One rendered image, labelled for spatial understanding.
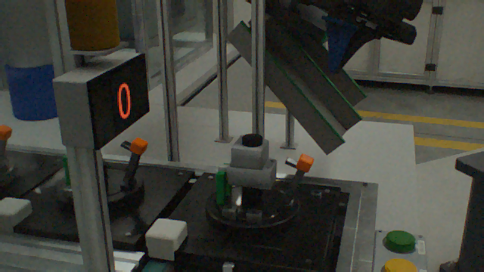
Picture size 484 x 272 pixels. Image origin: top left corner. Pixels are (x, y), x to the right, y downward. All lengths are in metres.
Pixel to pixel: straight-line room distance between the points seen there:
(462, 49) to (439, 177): 3.56
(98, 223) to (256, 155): 0.23
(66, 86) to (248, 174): 0.32
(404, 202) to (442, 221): 0.09
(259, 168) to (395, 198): 0.43
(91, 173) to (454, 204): 0.74
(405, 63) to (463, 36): 0.49
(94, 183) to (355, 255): 0.36
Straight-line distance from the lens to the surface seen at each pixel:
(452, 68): 4.78
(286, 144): 1.31
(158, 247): 0.74
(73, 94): 0.53
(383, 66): 4.79
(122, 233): 0.78
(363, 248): 0.76
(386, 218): 1.04
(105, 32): 0.55
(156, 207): 0.84
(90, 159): 0.62
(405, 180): 1.19
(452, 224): 1.06
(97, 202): 0.64
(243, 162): 0.75
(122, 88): 0.57
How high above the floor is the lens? 1.38
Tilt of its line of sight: 22 degrees down
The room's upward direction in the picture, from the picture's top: 1 degrees counter-clockwise
